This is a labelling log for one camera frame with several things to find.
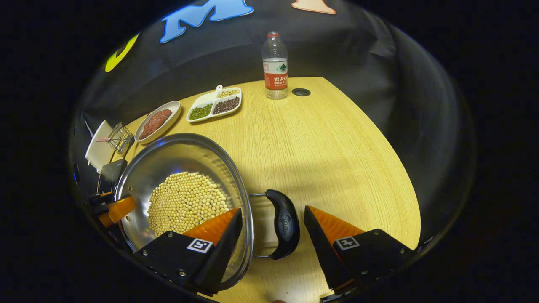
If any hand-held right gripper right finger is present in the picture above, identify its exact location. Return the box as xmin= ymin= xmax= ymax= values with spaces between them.
xmin=303 ymin=205 xmax=416 ymax=292

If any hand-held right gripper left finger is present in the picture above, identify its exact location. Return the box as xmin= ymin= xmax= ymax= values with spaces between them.
xmin=134 ymin=207 xmax=244 ymax=296

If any black induction cooktop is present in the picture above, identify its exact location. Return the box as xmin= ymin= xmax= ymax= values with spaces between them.
xmin=98 ymin=159 xmax=128 ymax=194

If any steel pot with black handle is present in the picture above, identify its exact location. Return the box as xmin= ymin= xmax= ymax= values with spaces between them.
xmin=114 ymin=133 xmax=301 ymax=292

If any white toaster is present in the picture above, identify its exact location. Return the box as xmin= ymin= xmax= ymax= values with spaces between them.
xmin=85 ymin=120 xmax=117 ymax=173

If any heap of yellow soybeans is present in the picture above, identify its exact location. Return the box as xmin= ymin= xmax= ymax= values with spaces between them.
xmin=147 ymin=171 xmax=230 ymax=237

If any red raw meat slice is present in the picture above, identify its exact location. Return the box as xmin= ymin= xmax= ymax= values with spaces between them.
xmin=152 ymin=109 xmax=173 ymax=125
xmin=139 ymin=118 xmax=163 ymax=141

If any round white plate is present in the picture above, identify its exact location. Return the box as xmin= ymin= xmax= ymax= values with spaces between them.
xmin=134 ymin=101 xmax=182 ymax=145

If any green mung beans portion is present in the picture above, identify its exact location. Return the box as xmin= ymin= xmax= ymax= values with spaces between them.
xmin=189 ymin=103 xmax=213 ymax=121

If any white divided dish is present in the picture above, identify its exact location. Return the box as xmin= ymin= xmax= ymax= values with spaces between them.
xmin=187 ymin=85 xmax=243 ymax=123

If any dark red beans portion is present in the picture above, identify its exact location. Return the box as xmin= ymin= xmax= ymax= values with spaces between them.
xmin=213 ymin=97 xmax=240 ymax=115

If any clear red label water bottle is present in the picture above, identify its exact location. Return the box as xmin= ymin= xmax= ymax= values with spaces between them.
xmin=262 ymin=31 xmax=289 ymax=100

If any metal wire basket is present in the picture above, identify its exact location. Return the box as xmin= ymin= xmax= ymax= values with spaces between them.
xmin=107 ymin=122 xmax=136 ymax=154

